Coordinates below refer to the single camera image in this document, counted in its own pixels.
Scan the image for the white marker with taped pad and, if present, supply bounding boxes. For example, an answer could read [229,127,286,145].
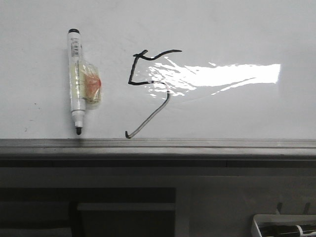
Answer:
[67,29,101,135]

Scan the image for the white marker tray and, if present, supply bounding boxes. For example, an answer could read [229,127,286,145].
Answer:
[251,214,316,237]

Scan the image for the black marker in tray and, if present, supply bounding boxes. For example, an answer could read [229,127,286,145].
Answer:
[259,224,316,237]

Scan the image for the white whiteboard with aluminium frame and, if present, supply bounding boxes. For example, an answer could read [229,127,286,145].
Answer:
[0,0,316,166]

